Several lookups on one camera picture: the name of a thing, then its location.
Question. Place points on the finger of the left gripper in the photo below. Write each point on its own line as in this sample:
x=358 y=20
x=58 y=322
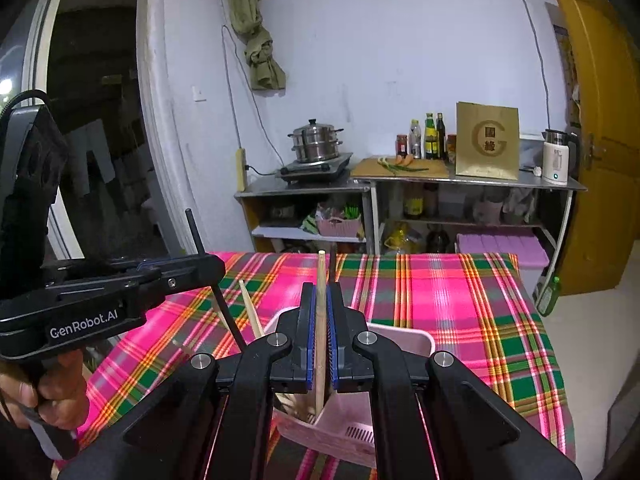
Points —
x=82 y=284

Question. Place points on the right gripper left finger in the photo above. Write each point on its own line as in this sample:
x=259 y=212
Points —
x=211 y=418

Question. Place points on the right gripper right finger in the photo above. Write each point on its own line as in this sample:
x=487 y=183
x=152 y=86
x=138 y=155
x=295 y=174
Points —
x=433 y=418

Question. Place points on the light wooden chopstick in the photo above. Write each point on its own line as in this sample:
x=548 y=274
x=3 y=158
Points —
x=320 y=336
x=292 y=404
x=251 y=312

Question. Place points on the black chopstick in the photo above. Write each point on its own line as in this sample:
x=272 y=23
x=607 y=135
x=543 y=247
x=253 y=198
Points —
x=212 y=280
x=333 y=263

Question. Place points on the metal kitchen shelf left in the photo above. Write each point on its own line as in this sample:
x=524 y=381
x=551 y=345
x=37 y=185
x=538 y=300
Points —
x=274 y=211

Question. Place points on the person's left hand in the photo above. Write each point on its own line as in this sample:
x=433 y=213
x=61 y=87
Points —
x=60 y=396

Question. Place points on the pink plastic utensil basket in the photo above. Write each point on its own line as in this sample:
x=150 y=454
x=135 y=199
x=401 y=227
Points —
x=344 y=429

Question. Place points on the pink plaid tablecloth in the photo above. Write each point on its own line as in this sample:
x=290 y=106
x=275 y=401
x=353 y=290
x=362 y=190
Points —
x=474 y=307

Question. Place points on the green bottle on floor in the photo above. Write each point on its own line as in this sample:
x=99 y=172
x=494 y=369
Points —
x=549 y=296

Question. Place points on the beige power strip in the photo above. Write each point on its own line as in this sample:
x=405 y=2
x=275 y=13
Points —
x=241 y=176

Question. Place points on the purple storage box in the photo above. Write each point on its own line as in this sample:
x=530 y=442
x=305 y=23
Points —
x=532 y=258

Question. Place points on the pink small basket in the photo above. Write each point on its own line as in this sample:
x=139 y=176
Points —
x=341 y=227

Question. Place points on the black induction cooker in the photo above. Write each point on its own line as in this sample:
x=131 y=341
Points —
x=323 y=171

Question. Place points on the stainless steel steamer pot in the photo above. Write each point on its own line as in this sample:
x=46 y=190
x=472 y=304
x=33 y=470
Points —
x=315 y=142

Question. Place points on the green hanging cloth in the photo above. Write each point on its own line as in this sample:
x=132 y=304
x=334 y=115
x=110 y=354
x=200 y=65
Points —
x=246 y=21

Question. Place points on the wooden cutting board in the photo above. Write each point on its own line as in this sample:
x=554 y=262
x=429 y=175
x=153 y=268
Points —
x=387 y=167

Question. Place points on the red sauce jar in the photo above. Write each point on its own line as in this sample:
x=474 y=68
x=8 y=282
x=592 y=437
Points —
x=401 y=145

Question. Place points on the green oil bottle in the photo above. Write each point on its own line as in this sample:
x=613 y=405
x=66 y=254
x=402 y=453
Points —
x=431 y=142

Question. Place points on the clear plastic bottle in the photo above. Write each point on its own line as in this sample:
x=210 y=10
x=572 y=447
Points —
x=415 y=139

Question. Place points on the gold paper gift bag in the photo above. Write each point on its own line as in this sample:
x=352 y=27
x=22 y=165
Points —
x=488 y=141

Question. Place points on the dark soy sauce bottle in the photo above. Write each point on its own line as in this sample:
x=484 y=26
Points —
x=442 y=137

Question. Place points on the white electric kettle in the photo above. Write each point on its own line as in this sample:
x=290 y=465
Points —
x=556 y=155

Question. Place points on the yellow wooden door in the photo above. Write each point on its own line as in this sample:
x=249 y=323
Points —
x=604 y=224

